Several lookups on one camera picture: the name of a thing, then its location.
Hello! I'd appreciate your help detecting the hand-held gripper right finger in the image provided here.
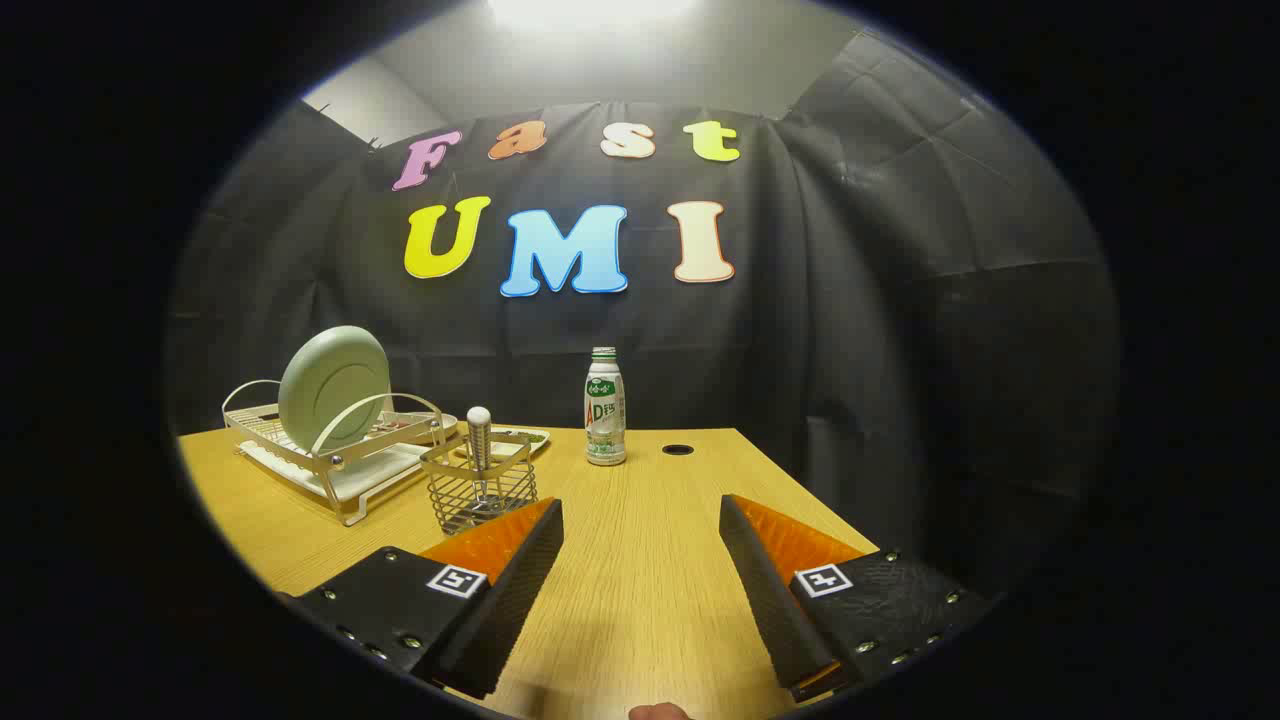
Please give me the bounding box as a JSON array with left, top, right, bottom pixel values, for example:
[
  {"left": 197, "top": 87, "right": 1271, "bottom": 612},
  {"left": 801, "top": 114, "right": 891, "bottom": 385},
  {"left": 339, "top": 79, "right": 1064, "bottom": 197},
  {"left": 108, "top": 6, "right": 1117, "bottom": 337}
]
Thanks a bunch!
[{"left": 719, "top": 494, "right": 1001, "bottom": 703}]

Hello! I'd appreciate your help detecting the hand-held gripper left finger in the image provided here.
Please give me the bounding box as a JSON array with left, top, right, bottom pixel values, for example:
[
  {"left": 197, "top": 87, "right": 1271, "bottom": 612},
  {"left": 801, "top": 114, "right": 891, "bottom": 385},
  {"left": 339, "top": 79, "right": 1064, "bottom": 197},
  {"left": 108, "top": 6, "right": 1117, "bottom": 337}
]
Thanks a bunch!
[{"left": 275, "top": 497, "right": 564, "bottom": 701}]

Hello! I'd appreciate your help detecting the metal wire basket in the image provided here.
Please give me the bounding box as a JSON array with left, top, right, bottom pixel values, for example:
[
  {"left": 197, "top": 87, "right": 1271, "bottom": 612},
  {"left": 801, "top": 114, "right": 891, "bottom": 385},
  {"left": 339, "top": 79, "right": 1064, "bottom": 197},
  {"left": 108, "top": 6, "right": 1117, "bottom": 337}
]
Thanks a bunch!
[{"left": 419, "top": 430, "right": 539, "bottom": 536}]

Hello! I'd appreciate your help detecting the spoon with white-tipped handle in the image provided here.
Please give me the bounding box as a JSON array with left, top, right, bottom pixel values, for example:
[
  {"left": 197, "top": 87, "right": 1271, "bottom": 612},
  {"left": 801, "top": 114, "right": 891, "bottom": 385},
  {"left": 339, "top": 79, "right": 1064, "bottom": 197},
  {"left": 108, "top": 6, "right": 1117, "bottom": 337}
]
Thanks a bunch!
[{"left": 466, "top": 405, "right": 495, "bottom": 506}]

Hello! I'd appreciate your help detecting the white wire dish rack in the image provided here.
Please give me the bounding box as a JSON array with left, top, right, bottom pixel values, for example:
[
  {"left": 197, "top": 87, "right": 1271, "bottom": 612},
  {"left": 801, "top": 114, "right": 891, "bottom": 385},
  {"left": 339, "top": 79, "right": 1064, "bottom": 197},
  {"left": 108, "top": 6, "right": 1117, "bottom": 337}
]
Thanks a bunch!
[{"left": 221, "top": 378, "right": 461, "bottom": 527}]

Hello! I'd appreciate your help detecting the pale green plate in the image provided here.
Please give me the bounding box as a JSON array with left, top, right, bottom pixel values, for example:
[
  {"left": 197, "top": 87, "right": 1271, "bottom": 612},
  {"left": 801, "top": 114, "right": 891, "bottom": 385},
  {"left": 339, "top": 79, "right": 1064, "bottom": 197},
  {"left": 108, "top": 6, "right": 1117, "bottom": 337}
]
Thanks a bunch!
[{"left": 278, "top": 326, "right": 392, "bottom": 454}]

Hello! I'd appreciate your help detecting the white divided tray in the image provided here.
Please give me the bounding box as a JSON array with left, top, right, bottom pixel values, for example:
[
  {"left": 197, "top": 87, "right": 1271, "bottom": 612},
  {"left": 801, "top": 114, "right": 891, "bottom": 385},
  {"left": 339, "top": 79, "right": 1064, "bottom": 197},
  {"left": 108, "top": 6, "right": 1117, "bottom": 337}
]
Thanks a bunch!
[{"left": 455, "top": 425, "right": 551, "bottom": 461}]

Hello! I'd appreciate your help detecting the white plastic drip tray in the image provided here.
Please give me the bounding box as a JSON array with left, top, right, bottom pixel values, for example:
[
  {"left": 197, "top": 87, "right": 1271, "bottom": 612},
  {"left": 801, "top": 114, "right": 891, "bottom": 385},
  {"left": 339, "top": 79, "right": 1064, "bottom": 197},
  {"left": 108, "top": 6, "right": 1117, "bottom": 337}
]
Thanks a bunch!
[{"left": 238, "top": 440, "right": 431, "bottom": 503}]

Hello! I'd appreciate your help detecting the white drink bottle green label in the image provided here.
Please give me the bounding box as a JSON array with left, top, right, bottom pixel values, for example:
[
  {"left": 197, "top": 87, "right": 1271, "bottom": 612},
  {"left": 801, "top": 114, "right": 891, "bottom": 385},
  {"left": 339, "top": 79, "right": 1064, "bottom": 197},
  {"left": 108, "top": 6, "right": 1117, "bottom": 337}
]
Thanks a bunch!
[{"left": 584, "top": 346, "right": 628, "bottom": 467}]

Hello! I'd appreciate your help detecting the black backdrop cloth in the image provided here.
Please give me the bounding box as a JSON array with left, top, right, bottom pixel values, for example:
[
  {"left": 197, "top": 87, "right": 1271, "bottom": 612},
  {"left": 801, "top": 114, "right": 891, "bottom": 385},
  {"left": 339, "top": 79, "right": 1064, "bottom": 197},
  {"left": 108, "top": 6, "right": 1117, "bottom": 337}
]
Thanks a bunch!
[{"left": 165, "top": 30, "right": 1121, "bottom": 601}]

